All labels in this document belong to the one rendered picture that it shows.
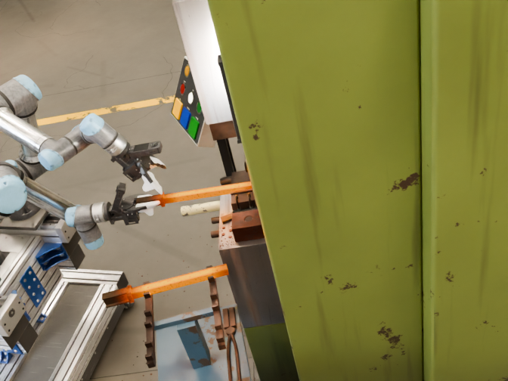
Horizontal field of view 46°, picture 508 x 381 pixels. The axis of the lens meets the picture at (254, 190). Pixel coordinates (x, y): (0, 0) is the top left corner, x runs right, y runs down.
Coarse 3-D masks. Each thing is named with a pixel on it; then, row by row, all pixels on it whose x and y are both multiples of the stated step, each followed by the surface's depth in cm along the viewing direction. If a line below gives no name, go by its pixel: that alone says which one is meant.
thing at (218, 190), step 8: (232, 184) 219; (240, 184) 218; (248, 184) 218; (184, 192) 221; (192, 192) 220; (200, 192) 219; (208, 192) 218; (216, 192) 218; (224, 192) 218; (136, 200) 221; (144, 200) 220; (152, 200) 220; (160, 200) 219; (168, 200) 220; (176, 200) 220; (184, 200) 220
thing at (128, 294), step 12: (180, 276) 193; (192, 276) 192; (204, 276) 191; (216, 276) 192; (132, 288) 193; (144, 288) 192; (156, 288) 191; (168, 288) 192; (108, 300) 192; (120, 300) 193; (132, 300) 191
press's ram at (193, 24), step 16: (176, 0) 162; (192, 0) 161; (176, 16) 164; (192, 16) 164; (208, 16) 164; (192, 32) 167; (208, 32) 167; (192, 48) 170; (208, 48) 170; (192, 64) 173; (208, 64) 173; (208, 80) 177; (208, 96) 180; (224, 96) 180; (208, 112) 184; (224, 112) 184
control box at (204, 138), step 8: (184, 56) 265; (184, 64) 264; (184, 80) 264; (192, 80) 257; (184, 88) 263; (192, 88) 257; (176, 96) 271; (184, 96) 263; (184, 104) 263; (192, 104) 257; (192, 112) 256; (200, 112) 249; (176, 120) 271; (200, 120) 249; (200, 128) 249; (208, 128) 249; (200, 136) 250; (208, 136) 251; (200, 144) 252; (208, 144) 253
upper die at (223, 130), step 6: (210, 126) 193; (216, 126) 193; (222, 126) 193; (228, 126) 193; (216, 132) 194; (222, 132) 195; (228, 132) 195; (234, 132) 195; (216, 138) 196; (222, 138) 196
